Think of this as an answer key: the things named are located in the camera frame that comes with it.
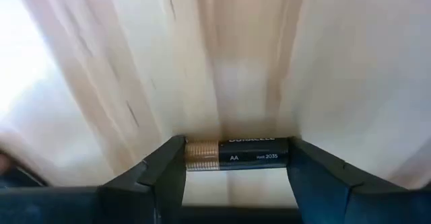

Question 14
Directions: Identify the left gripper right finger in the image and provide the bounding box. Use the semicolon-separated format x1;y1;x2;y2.
286;136;407;224

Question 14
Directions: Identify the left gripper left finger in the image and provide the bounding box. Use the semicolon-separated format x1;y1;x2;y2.
97;135;188;224

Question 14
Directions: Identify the black AA battery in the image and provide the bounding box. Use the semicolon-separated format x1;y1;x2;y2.
184;137;290;172

